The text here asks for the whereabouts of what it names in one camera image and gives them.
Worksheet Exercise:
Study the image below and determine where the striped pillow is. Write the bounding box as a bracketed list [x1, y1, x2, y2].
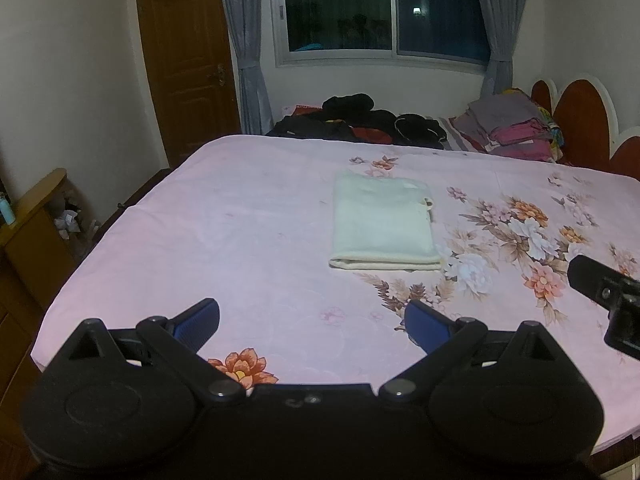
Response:
[432, 116, 481, 153]

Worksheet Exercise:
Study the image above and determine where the wooden cabinet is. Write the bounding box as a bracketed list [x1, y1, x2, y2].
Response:
[0, 167, 101, 411]

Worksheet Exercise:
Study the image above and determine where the red and white headboard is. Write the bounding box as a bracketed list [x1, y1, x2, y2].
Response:
[530, 74, 640, 181]

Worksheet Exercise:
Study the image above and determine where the crumpled white paper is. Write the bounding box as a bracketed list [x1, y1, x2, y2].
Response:
[52, 207, 83, 241]

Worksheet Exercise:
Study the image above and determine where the brown wooden door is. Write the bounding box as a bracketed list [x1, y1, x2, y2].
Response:
[135, 0, 242, 168]

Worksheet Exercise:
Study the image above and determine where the white knit sweater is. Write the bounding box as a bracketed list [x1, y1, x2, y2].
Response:
[328, 170, 443, 272]

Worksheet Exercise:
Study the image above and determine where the stack of folded clothes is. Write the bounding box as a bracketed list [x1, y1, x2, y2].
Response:
[452, 89, 565, 162]

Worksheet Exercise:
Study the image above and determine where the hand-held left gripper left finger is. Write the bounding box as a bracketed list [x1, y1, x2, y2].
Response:
[59, 297, 248, 406]

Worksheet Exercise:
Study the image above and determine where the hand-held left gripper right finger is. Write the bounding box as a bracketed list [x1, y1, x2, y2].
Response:
[377, 300, 573, 404]

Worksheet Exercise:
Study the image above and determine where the sliding glass window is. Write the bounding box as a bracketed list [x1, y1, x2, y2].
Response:
[267, 0, 491, 68]

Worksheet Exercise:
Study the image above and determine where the pink floral bedsheet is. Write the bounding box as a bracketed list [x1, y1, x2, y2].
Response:
[31, 134, 640, 458]

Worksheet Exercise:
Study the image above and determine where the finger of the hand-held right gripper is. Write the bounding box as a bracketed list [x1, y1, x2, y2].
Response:
[567, 255, 636, 311]

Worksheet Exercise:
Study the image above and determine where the pile of dark clothes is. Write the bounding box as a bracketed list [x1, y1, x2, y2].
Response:
[265, 92, 448, 150]

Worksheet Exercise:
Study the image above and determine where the grey curtain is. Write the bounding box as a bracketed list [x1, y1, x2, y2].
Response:
[216, 0, 275, 136]
[472, 0, 532, 97]

